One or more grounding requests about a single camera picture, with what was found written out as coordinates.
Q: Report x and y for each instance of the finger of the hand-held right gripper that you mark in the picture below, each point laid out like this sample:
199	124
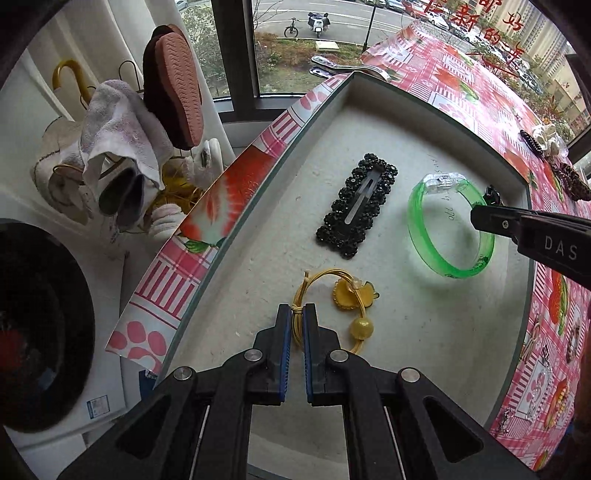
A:
549	242

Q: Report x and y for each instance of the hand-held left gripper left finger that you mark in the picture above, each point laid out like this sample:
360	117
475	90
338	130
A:
284	350

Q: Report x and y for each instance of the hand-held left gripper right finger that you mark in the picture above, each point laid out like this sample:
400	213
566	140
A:
311	350

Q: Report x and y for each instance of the small black claw clip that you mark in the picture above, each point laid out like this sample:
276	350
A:
493	196

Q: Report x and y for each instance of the grey shallow tray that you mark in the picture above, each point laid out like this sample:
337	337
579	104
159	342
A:
392	323

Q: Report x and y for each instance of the brown claw clip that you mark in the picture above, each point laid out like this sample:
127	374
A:
572	182

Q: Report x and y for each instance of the white scrunchie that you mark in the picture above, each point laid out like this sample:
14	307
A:
545	138

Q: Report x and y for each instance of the black beaded hair clip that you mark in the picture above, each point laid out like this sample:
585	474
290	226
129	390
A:
339	233

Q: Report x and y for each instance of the green translucent bangle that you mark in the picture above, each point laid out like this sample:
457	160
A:
443	182

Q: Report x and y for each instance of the pink strawberry tablecloth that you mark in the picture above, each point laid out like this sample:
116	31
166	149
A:
485	101

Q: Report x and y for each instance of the white ribbed plush slipper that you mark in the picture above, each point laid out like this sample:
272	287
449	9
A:
164	221

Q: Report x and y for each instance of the red window lettering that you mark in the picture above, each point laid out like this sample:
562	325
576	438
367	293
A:
489	37

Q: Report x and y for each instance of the grey shoes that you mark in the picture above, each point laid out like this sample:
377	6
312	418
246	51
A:
122	198

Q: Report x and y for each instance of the white washing machine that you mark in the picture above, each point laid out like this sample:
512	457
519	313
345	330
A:
41	323

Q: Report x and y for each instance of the row of parked cars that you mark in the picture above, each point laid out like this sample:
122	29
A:
434	18

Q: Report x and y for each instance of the white towel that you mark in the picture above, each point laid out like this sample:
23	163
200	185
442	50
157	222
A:
120	124

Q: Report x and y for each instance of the white cloth bag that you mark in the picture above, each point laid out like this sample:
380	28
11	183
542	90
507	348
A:
55	175

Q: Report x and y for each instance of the cream outdoor box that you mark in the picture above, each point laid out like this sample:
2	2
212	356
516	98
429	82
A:
328	46

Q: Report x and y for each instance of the scooter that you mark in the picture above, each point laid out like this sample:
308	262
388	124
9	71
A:
317	23

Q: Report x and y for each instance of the bicycle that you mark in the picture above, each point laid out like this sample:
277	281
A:
291	30

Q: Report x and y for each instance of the street lamp post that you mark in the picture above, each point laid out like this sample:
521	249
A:
368	27

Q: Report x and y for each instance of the dark window frame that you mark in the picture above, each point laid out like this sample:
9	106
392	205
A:
242	55

